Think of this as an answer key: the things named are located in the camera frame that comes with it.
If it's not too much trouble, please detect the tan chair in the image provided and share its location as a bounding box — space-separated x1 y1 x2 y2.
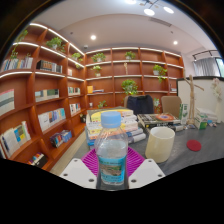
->
160 95 183 118

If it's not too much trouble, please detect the small green white box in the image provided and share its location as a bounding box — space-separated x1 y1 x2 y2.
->
194 113 209 130

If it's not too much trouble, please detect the wooden artist mannequin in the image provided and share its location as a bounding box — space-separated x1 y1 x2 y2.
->
183 74 205 126

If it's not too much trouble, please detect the branched ceiling lamp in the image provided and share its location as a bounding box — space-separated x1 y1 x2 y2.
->
124 0 175 17

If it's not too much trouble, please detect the stack of colourful books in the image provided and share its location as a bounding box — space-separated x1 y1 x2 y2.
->
84 107 148 148

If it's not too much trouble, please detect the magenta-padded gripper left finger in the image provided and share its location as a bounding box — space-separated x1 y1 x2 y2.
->
59 148 101 190

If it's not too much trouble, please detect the grey curtain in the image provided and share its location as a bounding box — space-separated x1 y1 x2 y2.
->
193 57 221 78

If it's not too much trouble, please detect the flat white boxes stack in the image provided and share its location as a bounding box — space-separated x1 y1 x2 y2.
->
195 107 219 123

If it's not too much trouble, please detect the clear water bottle blue cap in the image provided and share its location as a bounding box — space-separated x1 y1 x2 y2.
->
94 111 130 191

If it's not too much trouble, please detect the white vase with flowers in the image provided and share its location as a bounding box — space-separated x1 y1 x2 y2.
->
210 77 224 124

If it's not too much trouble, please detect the black ceiling track rail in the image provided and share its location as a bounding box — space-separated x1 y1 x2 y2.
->
192 49 223 62

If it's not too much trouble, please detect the tall green white carton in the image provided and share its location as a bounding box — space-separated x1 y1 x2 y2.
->
179 103 189 125

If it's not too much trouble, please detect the dark office chair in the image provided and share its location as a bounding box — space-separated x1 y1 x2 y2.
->
126 94 155 116

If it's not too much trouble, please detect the wooden shelf unit with books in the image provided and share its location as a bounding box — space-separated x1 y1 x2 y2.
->
0 22 185 169

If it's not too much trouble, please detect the flat round red coaster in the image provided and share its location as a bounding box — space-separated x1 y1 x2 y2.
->
186 139 202 152

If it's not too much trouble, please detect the ceiling air vent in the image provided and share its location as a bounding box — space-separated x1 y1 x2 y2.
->
149 17 173 28

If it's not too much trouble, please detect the cream cylindrical cup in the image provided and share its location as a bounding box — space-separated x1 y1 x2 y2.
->
144 126 176 164

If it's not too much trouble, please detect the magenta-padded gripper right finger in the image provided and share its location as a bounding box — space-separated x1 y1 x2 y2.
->
126 147 166 190

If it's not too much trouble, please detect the white desk partition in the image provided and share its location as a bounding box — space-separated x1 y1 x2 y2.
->
176 75 224 124

